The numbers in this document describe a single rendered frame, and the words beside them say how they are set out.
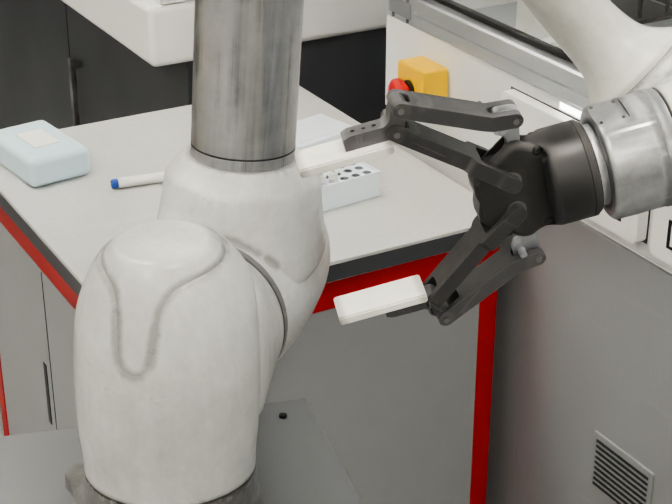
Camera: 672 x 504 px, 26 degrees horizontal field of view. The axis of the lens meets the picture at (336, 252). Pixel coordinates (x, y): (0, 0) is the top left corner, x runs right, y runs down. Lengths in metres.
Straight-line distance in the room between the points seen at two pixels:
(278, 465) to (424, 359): 0.63
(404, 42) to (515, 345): 0.48
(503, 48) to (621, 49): 0.75
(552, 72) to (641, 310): 0.32
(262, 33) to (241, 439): 0.36
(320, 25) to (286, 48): 1.24
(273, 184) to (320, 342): 0.60
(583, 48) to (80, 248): 0.88
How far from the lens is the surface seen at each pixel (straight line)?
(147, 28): 2.44
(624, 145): 1.08
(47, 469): 1.45
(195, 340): 1.20
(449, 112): 1.05
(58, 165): 2.11
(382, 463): 2.08
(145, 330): 1.20
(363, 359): 1.97
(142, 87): 2.71
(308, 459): 1.44
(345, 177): 2.02
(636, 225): 1.79
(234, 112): 1.34
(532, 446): 2.14
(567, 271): 1.96
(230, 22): 1.32
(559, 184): 1.07
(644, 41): 1.24
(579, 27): 1.24
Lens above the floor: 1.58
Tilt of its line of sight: 26 degrees down
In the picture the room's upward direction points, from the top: straight up
